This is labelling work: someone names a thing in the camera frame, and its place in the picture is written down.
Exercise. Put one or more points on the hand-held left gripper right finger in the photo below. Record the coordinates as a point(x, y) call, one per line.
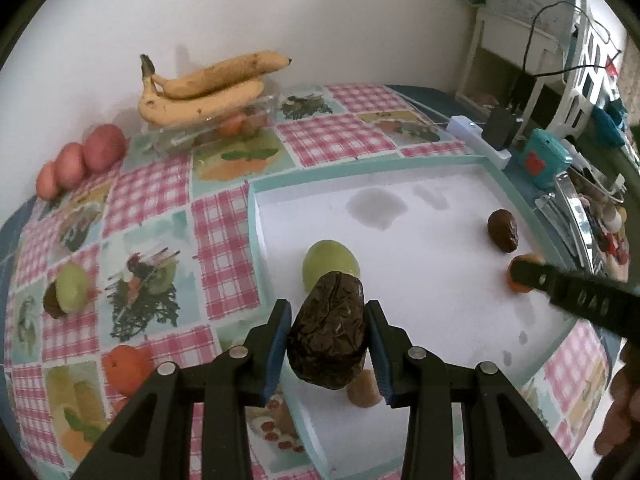
point(380, 355)

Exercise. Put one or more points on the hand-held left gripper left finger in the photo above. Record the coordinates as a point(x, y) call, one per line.
point(277, 355)

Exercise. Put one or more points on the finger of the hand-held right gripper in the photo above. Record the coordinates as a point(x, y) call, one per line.
point(532, 276)

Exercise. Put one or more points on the tangerine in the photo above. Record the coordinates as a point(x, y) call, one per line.
point(520, 287)
point(125, 367)

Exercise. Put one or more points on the small brown kiwi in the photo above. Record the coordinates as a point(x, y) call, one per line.
point(365, 387)

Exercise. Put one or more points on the white cardboard tray teal rim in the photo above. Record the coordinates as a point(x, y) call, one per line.
point(440, 310)

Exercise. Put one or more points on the person's right hand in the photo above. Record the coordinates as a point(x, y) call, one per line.
point(620, 400)

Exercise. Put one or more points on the clear acrylic stand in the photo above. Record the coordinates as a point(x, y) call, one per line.
point(547, 205)

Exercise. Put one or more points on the pile of small trinkets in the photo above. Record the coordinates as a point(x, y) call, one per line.
point(614, 230)

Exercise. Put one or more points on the teal box red label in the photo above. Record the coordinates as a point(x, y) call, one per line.
point(542, 157)

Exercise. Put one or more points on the black charger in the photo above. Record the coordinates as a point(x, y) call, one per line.
point(502, 127)

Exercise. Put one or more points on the white power strip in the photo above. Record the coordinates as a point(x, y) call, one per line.
point(472, 130)

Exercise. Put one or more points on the white lattice chair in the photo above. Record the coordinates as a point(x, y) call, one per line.
point(585, 90)

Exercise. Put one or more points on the clear plastic container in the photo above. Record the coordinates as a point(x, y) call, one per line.
point(170, 140)

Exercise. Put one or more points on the spotted yellow banana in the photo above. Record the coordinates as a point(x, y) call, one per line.
point(200, 105)
point(225, 72)

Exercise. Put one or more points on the large red apple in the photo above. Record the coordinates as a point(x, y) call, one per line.
point(104, 147)

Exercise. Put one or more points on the medium red apple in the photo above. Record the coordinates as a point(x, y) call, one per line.
point(71, 165)

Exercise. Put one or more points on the small red apple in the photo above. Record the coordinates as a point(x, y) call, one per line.
point(47, 182)

